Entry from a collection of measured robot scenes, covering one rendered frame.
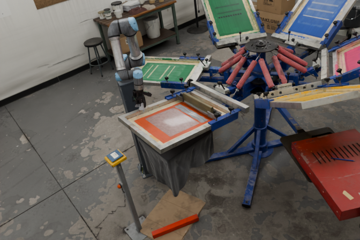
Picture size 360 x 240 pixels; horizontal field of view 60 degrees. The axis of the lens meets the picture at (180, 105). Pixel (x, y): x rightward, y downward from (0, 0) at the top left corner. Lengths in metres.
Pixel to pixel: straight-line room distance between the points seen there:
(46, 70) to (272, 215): 4.49
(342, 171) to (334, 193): 0.18
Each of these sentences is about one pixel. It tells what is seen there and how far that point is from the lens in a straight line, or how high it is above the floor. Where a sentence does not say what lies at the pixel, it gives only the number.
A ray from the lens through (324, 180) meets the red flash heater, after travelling 2.05.
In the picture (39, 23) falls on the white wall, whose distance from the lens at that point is 5.88.
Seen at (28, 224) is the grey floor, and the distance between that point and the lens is 3.77.
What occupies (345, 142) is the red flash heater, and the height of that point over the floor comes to 1.10.
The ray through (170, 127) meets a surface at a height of 1.08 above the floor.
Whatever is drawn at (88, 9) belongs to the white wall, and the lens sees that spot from 6.14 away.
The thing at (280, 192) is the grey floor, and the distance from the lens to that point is 3.40.
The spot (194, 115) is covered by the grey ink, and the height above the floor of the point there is 1.05.
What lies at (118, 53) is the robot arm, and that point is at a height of 1.58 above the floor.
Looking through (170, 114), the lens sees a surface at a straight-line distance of 2.64.
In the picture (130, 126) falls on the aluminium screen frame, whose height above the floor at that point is 1.16.
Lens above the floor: 2.59
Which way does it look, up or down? 34 degrees down
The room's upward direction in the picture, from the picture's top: 9 degrees counter-clockwise
